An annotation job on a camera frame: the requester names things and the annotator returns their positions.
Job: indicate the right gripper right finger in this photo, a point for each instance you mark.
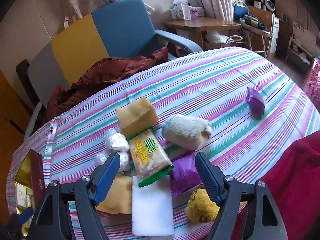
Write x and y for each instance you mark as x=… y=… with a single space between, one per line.
x=210 y=174

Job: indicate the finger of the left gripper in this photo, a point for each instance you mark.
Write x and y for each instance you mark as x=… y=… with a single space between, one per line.
x=25 y=215

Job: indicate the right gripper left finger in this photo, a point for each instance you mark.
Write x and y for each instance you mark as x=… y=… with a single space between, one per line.
x=52 y=218

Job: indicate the green cracker packet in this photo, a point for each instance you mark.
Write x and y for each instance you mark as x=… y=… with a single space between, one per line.
x=150 y=160

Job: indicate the yellow sponge block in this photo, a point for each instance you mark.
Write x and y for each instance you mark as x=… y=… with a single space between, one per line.
x=136 y=116

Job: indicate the gold open storage box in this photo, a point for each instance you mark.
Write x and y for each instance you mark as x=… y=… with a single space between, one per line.
x=23 y=177

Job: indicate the red pillow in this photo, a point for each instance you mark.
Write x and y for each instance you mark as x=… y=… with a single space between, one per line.
x=291 y=209

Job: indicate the yellow plush toy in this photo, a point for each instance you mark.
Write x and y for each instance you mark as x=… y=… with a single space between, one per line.
x=200 y=208

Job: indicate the flat yellow sponge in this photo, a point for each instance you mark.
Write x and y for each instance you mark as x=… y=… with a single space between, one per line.
x=119 y=197

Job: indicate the purple foil packet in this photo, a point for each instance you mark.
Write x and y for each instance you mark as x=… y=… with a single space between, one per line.
x=184 y=174

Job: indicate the orange wooden wardrobe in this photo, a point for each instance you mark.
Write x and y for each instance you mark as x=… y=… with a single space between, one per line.
x=14 y=120

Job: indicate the white foam block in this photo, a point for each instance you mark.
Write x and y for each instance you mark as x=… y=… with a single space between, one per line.
x=152 y=209

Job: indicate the white plastic wrapped ball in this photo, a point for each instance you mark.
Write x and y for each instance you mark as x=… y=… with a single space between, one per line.
x=115 y=141

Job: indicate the striped bed sheet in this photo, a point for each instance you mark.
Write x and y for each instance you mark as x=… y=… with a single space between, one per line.
x=211 y=85

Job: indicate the rolled white sock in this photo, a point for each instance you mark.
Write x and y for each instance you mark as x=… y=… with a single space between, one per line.
x=186 y=131

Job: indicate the purple snack wrapper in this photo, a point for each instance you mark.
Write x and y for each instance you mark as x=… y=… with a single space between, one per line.
x=255 y=101

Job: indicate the dark red jacket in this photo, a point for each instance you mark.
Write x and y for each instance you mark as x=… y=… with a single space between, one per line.
x=106 y=72

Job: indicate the wooden desk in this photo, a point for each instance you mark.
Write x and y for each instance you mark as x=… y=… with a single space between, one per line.
x=200 y=25

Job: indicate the grey yellow blue chair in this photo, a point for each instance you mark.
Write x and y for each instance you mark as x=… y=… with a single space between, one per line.
x=120 y=29

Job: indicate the blue bag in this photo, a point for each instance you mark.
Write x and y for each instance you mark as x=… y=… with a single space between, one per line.
x=239 y=8

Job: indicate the white carton on desk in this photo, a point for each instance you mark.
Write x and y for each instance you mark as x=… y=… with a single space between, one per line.
x=182 y=9

